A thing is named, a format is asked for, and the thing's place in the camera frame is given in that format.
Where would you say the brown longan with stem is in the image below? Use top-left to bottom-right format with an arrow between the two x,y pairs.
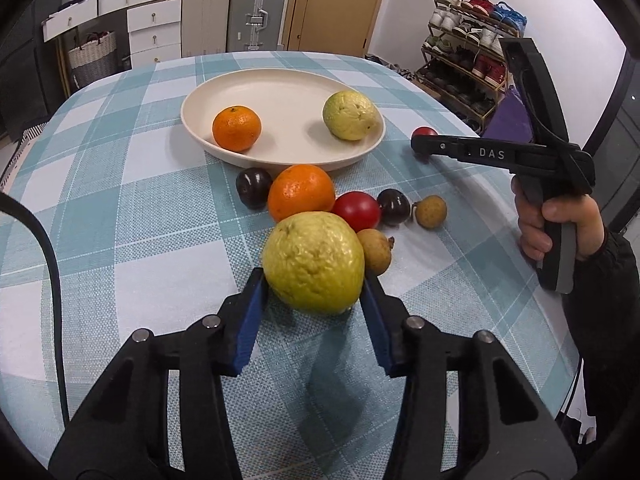
413,195 -> 448,230

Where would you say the red tomato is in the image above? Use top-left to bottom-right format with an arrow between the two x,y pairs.
332,191 -> 381,233
411,126 -> 438,138

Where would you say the dark plum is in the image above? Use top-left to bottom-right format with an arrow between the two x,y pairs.
235,168 -> 272,210
376,188 -> 411,226

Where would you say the orange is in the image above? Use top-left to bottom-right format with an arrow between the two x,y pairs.
267,165 -> 336,222

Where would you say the large yellow-green guava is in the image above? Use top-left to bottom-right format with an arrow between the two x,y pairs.
262,211 -> 364,315

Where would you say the small orange mandarin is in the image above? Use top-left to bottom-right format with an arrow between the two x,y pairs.
212,105 -> 262,153

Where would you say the right hand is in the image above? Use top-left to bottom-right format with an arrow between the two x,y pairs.
512,178 -> 606,264

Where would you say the purple bag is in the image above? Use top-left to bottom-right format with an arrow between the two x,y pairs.
483,86 -> 533,144

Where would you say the wooden shoe rack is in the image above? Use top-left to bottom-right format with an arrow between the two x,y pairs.
414,0 -> 527,134

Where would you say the checkered teal tablecloth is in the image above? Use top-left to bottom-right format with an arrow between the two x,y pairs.
1,53 -> 578,479

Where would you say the wooden door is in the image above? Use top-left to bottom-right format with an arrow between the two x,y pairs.
282,0 -> 382,58

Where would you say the cream round plate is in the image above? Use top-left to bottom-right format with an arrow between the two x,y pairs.
180,68 -> 386,172

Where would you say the silver suitcase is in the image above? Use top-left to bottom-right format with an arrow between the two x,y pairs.
227,0 -> 284,52

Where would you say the beige suitcase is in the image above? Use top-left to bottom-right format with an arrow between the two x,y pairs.
181,0 -> 230,58

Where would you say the woven laundry basket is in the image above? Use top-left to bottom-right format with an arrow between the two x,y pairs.
68,32 -> 118,89

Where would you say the white drawer desk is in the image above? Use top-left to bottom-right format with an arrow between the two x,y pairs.
41,0 -> 182,68

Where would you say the black cable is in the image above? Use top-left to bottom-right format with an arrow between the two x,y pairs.
0,192 -> 72,426

